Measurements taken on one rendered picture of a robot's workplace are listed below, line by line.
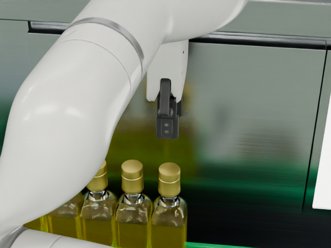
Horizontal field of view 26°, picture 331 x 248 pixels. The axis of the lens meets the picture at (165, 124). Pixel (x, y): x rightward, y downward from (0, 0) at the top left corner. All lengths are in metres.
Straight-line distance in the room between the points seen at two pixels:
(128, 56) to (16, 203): 0.17
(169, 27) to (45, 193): 0.27
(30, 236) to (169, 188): 0.48
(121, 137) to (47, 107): 0.66
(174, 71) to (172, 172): 0.21
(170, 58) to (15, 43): 0.36
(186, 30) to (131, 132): 0.45
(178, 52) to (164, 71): 0.03
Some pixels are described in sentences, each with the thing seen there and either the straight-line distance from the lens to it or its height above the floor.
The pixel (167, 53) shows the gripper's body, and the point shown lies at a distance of 0.94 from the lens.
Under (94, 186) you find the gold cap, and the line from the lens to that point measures 1.14.
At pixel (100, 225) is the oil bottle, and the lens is 1.18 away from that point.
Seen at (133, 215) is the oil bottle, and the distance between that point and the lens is 1.15.
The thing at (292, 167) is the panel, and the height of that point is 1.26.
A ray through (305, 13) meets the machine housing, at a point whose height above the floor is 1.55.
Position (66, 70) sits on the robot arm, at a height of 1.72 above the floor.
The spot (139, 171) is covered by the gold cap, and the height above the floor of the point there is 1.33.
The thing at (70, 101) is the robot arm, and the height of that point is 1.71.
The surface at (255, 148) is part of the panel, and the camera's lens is 1.23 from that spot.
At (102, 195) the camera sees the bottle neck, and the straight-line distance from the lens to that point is 1.16.
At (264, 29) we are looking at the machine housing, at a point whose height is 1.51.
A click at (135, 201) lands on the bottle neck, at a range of 1.15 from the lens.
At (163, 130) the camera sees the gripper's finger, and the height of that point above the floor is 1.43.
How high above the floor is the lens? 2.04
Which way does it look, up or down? 36 degrees down
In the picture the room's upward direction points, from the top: straight up
